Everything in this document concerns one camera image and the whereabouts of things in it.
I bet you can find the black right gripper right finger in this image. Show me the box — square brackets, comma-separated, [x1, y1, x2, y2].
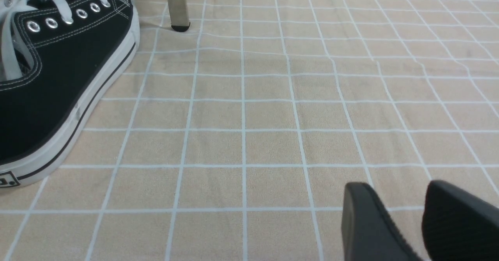
[422, 180, 499, 261]

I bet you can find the black canvas sneaker right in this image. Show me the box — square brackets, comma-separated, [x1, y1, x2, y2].
[0, 0, 140, 192]

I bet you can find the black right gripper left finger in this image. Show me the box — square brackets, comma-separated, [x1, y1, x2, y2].
[342, 182, 422, 261]

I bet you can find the silver metal shoe rack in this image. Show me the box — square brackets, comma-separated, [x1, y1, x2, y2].
[167, 0, 190, 33]

